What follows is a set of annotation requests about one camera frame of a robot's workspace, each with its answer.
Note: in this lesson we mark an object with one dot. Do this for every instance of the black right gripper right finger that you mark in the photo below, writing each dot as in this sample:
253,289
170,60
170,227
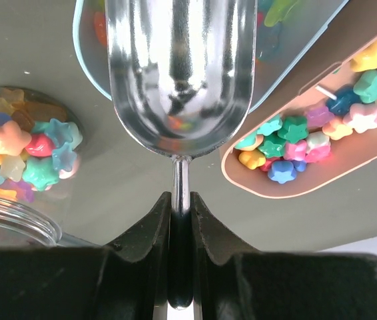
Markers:
233,280

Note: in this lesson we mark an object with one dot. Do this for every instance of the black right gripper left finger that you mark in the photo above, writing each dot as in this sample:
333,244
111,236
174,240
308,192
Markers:
125,279

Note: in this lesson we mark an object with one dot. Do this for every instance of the silver metal scoop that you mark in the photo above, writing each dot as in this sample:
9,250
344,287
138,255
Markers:
181,79

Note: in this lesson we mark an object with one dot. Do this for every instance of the pink candy tray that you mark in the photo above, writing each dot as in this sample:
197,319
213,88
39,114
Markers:
320,123

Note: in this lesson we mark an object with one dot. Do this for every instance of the light blue candy tray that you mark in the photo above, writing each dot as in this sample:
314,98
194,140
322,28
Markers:
278,48

